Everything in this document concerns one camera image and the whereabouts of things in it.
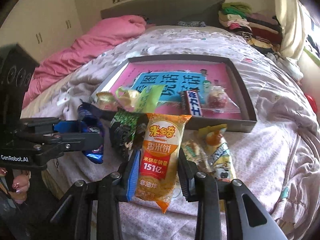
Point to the pink quilt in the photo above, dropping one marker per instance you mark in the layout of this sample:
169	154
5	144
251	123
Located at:
87	45

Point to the white crumpled cloth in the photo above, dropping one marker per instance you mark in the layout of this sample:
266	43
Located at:
292	70

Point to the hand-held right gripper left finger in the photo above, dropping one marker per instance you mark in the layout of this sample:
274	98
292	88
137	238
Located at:
132	172

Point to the brown chocolate bar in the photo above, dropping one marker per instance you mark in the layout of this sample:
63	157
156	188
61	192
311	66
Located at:
192	102

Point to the yellow cartoon snack packet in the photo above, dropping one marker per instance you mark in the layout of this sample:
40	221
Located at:
222	160

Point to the grey headboard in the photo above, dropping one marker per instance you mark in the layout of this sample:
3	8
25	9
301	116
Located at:
162	12

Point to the tan bed sheet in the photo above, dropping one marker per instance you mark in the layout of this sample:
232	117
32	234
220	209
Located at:
42	100

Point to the orange rice cracker packet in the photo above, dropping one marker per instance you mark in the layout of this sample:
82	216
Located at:
160	155

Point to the cream curtain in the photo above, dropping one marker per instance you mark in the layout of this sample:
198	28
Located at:
292	17

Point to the red plastic bag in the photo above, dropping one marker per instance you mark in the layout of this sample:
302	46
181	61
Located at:
311	103

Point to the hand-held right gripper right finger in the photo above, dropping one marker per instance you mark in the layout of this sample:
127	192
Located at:
186	177

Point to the pile of folded clothes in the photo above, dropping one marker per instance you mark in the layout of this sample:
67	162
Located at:
250	27

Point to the green windowsill mat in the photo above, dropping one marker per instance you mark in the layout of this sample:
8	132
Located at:
312	57

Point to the small shiny snack packet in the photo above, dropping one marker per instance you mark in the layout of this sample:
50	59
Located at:
106	101

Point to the dark green snack packet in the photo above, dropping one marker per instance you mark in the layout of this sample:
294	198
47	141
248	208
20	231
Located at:
125	130

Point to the colourful clothes heap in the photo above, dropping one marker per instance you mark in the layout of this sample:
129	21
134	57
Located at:
313	42

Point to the dark shallow tray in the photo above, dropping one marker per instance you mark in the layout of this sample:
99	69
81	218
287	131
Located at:
225	126

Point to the blue cookie packet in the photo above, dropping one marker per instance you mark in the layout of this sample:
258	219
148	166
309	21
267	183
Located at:
93	132

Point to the person's left hand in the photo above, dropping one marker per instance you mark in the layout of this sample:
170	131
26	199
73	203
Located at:
20	182

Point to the green yellow chips packet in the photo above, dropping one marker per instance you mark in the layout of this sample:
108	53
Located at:
145	100

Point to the pink book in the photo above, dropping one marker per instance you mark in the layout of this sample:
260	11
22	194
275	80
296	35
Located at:
150	68

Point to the dark patterned cloth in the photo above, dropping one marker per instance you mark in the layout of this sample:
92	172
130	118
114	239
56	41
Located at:
191	23

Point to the floral pale pink blanket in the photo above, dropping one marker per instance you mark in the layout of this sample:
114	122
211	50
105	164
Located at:
275	130

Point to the clear green-printed pastry packet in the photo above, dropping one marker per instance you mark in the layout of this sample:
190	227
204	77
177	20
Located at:
195	152

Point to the clear-wrapped round candy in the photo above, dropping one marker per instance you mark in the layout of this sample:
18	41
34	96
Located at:
217	98

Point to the cream wardrobe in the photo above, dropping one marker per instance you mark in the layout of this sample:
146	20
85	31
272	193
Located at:
50	17

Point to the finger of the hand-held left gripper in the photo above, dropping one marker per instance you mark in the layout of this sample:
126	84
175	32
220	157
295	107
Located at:
67	127
82	140

